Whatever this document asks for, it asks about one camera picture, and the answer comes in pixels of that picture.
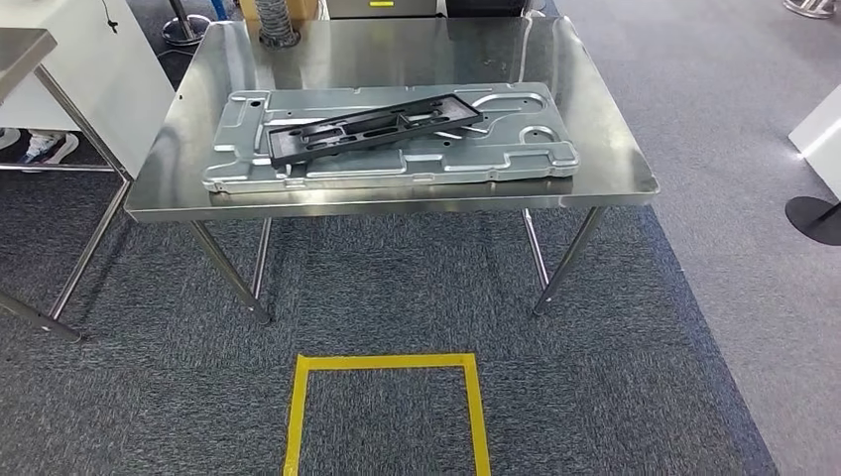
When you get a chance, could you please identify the black plastic frame part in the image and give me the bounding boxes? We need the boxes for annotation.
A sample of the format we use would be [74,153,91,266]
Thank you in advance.
[266,92,486,169]

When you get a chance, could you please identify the stainless steel workbench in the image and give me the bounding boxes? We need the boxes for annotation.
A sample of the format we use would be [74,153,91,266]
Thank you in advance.
[123,16,661,324]

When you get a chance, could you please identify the stamped grey metal panel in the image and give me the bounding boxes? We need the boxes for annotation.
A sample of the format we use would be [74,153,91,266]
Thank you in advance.
[201,81,581,195]

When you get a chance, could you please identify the yellow floor tape square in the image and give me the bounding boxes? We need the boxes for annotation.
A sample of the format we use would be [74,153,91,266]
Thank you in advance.
[282,353,493,476]

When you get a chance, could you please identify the grey laptop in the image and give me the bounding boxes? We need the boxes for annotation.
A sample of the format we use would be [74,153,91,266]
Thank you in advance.
[324,0,440,20]

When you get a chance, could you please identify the white cabinet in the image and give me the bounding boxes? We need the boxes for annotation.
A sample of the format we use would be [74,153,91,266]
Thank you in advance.
[0,0,177,179]

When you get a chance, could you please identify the person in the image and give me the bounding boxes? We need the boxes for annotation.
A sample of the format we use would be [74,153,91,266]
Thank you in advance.
[0,128,80,175]

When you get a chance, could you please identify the black round stand base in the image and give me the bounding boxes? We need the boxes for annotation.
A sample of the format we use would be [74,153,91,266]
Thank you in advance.
[784,195,841,248]

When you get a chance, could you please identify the white panel stand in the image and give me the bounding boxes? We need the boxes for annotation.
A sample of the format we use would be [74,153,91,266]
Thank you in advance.
[787,81,841,199]

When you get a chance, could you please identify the stainless steel side table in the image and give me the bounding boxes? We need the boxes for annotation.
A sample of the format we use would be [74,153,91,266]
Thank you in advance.
[0,27,136,343]

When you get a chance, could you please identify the ribbed grey hose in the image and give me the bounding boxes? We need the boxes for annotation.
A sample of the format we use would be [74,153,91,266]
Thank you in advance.
[252,0,302,50]

